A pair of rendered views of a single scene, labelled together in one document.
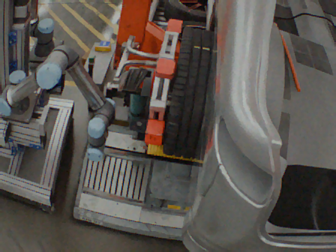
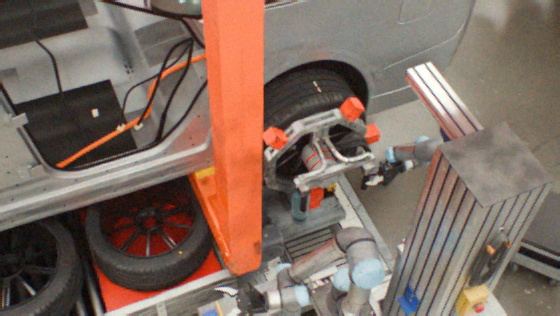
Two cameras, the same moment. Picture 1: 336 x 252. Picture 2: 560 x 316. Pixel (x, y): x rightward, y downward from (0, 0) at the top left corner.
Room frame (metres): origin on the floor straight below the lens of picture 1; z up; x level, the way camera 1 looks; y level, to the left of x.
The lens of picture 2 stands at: (3.05, 2.01, 3.74)
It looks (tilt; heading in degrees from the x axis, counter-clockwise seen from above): 53 degrees down; 245
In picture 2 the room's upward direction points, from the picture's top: 3 degrees clockwise
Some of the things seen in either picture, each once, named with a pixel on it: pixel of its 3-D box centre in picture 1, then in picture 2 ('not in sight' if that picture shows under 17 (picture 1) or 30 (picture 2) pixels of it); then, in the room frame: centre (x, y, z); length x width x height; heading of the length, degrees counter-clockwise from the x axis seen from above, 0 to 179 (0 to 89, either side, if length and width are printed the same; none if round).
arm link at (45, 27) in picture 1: (44, 30); (346, 285); (2.16, 0.84, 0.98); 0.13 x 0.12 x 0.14; 76
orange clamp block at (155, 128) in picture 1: (154, 132); (369, 134); (1.62, 0.05, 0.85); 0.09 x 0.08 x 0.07; 0
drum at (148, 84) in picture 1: (148, 82); (320, 164); (1.93, 0.13, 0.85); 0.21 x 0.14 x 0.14; 90
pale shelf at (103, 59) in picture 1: (97, 63); (243, 308); (2.51, 0.52, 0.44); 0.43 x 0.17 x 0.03; 0
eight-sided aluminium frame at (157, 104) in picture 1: (163, 84); (314, 153); (1.93, 0.06, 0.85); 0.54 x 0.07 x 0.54; 0
